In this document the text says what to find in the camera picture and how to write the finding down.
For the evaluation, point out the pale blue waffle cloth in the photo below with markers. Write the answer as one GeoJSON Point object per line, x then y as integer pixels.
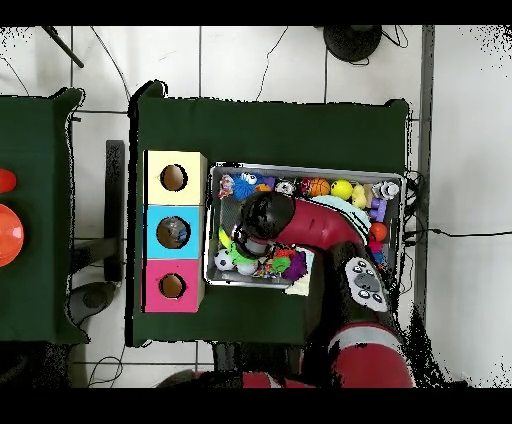
{"type": "Point", "coordinates": [356, 212]}

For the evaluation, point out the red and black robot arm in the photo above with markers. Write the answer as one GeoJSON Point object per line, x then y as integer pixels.
{"type": "Point", "coordinates": [320, 228]}

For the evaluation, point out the shallow clear mesh bin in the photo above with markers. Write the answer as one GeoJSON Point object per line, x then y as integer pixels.
{"type": "Point", "coordinates": [220, 204]}

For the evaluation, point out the wooden box with three holes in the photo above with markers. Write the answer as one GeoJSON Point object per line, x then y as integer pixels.
{"type": "Point", "coordinates": [174, 240]}

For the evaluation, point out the blue spiky ball with eyes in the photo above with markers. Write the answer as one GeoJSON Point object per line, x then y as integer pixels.
{"type": "Point", "coordinates": [245, 186]}

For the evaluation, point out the black drink can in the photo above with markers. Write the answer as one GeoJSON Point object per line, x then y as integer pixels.
{"type": "Point", "coordinates": [286, 186]}

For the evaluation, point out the white baseball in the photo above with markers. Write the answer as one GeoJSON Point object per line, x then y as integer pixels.
{"type": "Point", "coordinates": [247, 267]}

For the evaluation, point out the small soccer ball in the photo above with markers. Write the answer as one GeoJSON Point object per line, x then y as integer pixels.
{"type": "Point", "coordinates": [224, 260]}

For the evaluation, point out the purple spiky toy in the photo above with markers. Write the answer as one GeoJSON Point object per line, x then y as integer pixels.
{"type": "Point", "coordinates": [296, 266]}

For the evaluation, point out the small orange basketball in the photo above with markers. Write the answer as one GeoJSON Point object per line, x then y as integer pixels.
{"type": "Point", "coordinates": [320, 187]}

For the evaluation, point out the small yellow rubber duck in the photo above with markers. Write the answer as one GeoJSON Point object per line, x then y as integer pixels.
{"type": "Point", "coordinates": [360, 197]}

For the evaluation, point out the plain red ball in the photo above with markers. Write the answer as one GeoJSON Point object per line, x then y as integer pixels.
{"type": "Point", "coordinates": [378, 232]}

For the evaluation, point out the black upright panel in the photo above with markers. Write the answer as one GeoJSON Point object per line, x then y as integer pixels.
{"type": "Point", "coordinates": [115, 208]}

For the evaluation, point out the grey round floor base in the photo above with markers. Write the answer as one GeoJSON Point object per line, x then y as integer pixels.
{"type": "Point", "coordinates": [94, 298]}

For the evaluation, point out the black round stand base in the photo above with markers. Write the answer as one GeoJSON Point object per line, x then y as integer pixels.
{"type": "Point", "coordinates": [352, 42]}

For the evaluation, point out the dark green side table cloth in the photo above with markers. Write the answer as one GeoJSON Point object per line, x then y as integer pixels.
{"type": "Point", "coordinates": [40, 304]}

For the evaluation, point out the orange disc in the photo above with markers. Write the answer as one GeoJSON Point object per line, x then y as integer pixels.
{"type": "Point", "coordinates": [10, 236]}

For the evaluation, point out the small red object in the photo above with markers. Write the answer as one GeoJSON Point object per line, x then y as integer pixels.
{"type": "Point", "coordinates": [6, 181]}

